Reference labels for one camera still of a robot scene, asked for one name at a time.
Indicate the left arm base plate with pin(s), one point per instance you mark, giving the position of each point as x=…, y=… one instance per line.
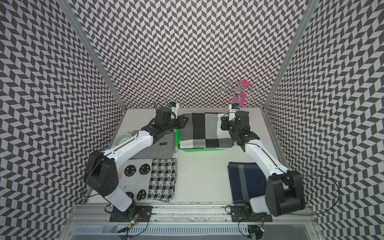
x=143, y=212

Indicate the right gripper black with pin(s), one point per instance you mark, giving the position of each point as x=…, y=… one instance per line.
x=225, y=122

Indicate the green plastic basket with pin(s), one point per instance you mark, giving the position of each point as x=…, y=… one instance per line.
x=201, y=145

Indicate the navy striped folded scarf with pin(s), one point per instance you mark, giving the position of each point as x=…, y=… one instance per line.
x=247, y=181

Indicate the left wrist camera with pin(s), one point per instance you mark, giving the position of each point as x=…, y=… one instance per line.
x=172, y=106

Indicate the plain grey scarf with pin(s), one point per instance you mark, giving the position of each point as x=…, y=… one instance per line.
x=162, y=149

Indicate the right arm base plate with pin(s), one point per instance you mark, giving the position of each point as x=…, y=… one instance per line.
x=245, y=213

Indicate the smiley houndstooth knit scarf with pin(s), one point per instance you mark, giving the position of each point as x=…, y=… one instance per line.
x=149, y=179

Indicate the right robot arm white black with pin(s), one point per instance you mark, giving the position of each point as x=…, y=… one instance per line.
x=285, y=189

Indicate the patterned ceramic bowl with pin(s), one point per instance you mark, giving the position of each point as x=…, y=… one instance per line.
x=121, y=138

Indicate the aluminium front rail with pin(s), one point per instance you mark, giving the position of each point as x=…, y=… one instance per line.
x=185, y=221

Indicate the grey black checked scarf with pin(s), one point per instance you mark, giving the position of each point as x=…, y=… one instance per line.
x=203, y=126

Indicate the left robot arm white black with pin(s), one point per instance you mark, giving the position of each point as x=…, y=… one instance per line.
x=104, y=169

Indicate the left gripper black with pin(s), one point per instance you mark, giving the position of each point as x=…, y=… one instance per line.
x=181, y=123

